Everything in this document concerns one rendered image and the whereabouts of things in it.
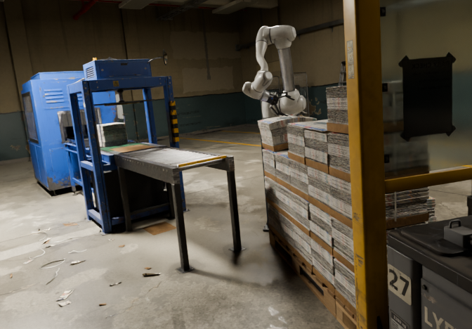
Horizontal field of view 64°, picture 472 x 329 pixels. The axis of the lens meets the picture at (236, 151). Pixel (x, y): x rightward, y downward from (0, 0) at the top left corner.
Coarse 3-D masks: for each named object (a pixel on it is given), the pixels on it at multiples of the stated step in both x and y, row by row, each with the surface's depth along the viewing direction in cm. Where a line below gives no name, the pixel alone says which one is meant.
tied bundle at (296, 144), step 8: (288, 128) 248; (296, 128) 234; (288, 136) 251; (296, 136) 237; (304, 136) 225; (288, 144) 253; (296, 144) 237; (304, 144) 226; (296, 152) 239; (304, 152) 226
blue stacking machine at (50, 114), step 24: (48, 72) 557; (72, 72) 577; (24, 96) 617; (48, 96) 552; (96, 96) 591; (48, 120) 554; (96, 120) 594; (48, 144) 557; (48, 168) 559; (72, 168) 578
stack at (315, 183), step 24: (264, 168) 312; (288, 168) 259; (312, 168) 219; (288, 192) 262; (312, 192) 223; (312, 216) 228; (288, 240) 274; (312, 240) 232; (312, 264) 237; (312, 288) 241
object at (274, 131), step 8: (264, 120) 304; (272, 120) 295; (280, 120) 285; (288, 120) 287; (264, 128) 298; (272, 128) 285; (280, 128) 287; (264, 136) 305; (272, 136) 286; (280, 136) 288; (272, 144) 290
